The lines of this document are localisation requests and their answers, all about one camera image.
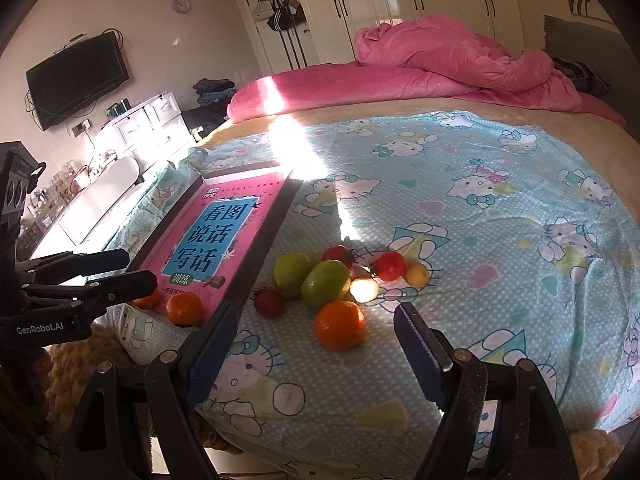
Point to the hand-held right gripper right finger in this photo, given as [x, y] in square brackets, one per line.
[419, 355]

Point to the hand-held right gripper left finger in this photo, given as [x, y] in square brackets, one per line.
[215, 342]

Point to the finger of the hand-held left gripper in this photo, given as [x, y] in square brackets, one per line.
[125, 286]
[95, 261]

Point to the orange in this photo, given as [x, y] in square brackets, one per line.
[185, 310]
[148, 302]
[340, 325]

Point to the dark red cherry tomato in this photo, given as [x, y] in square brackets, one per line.
[270, 303]

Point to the yellow cherry tomato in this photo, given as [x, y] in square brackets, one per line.
[418, 274]
[364, 290]

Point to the pink book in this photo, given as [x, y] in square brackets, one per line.
[225, 240]

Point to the green fruit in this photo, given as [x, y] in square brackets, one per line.
[325, 284]
[290, 269]

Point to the white side table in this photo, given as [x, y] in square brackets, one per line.
[95, 205]

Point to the beige knitted blanket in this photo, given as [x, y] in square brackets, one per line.
[115, 347]

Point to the cartoon cat printed blanket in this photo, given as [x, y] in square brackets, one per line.
[450, 220]

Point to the white drawer cabinet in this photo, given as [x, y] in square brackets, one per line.
[145, 125]

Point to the pile of dark clothes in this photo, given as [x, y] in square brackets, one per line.
[215, 90]

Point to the beige bed sheet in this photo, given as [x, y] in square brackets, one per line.
[600, 137]

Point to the pink duvet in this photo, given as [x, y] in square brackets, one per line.
[450, 60]

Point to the hanging dark bags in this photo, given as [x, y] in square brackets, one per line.
[285, 12]

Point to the dark plaid pillow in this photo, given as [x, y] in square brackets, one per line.
[580, 75]

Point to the grey headboard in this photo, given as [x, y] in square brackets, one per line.
[590, 40]

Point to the wall power outlet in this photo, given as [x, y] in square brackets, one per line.
[82, 127]

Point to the black wall television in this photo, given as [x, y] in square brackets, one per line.
[75, 80]

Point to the round wall clock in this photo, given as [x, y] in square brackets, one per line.
[181, 5]

